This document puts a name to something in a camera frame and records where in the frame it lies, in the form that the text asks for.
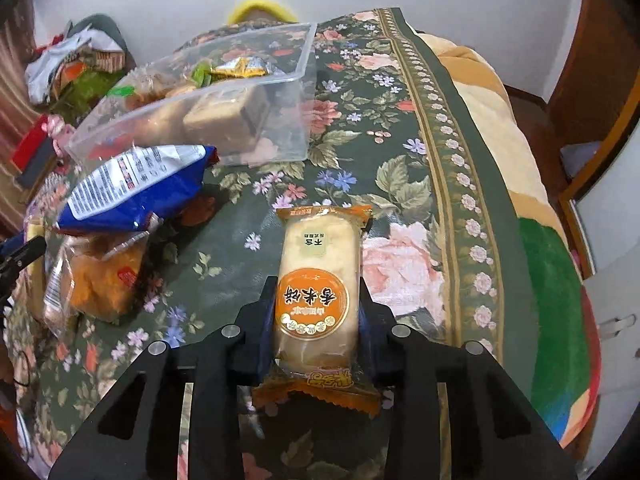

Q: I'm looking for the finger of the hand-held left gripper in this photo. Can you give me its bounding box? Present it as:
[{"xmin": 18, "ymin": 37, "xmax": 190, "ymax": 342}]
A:
[{"xmin": 0, "ymin": 235, "xmax": 47, "ymax": 281}]

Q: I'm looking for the orange pastry packet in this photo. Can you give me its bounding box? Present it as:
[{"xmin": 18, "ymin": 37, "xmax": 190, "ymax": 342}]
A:
[{"xmin": 45, "ymin": 232, "xmax": 151, "ymax": 321}]

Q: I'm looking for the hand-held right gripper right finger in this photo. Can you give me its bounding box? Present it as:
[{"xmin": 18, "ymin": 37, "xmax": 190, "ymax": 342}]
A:
[{"xmin": 357, "ymin": 277, "xmax": 563, "ymax": 480}]

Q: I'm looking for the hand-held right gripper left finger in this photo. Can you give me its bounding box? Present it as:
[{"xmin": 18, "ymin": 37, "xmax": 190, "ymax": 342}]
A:
[{"xmin": 47, "ymin": 277, "xmax": 278, "ymax": 480}]

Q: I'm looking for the blue snack bag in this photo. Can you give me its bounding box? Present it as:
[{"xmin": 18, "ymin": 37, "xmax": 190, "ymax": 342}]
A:
[{"xmin": 57, "ymin": 144, "xmax": 221, "ymax": 233}]

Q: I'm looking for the pile of clothes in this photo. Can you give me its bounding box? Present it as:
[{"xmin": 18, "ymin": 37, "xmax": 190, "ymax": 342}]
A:
[{"xmin": 25, "ymin": 15, "xmax": 136, "ymax": 111}]

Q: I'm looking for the clear plastic storage bin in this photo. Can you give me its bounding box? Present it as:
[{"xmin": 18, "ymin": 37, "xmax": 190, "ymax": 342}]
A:
[{"xmin": 65, "ymin": 22, "xmax": 318, "ymax": 167}]

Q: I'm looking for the striped curtain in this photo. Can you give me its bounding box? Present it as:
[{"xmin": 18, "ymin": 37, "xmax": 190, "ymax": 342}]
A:
[{"xmin": 0, "ymin": 0, "xmax": 36, "ymax": 136}]

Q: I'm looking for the orange rice cracker packet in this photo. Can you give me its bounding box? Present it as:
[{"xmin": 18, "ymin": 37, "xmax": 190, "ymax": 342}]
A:
[{"xmin": 251, "ymin": 204, "xmax": 381, "ymax": 418}]

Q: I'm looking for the pink plush toy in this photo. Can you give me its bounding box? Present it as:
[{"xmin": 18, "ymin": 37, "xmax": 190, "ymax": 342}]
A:
[{"xmin": 42, "ymin": 112, "xmax": 76, "ymax": 153}]

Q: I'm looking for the yellow cracker packet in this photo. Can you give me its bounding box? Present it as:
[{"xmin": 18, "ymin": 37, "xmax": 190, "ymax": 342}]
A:
[{"xmin": 182, "ymin": 85, "xmax": 261, "ymax": 143}]

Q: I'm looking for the red box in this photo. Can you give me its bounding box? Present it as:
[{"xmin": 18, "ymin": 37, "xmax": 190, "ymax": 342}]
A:
[{"xmin": 10, "ymin": 115, "xmax": 51, "ymax": 171}]

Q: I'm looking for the wooden door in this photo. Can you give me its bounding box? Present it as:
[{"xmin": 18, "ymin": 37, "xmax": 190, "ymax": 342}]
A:
[{"xmin": 547, "ymin": 0, "xmax": 640, "ymax": 126}]

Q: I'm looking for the yellow curved cushion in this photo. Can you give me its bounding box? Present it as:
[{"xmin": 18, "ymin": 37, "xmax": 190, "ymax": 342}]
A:
[{"xmin": 227, "ymin": 0, "xmax": 298, "ymax": 25}]

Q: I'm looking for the beige plush blanket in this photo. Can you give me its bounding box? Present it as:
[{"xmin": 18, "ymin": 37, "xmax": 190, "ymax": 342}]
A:
[{"xmin": 420, "ymin": 32, "xmax": 601, "ymax": 448}]

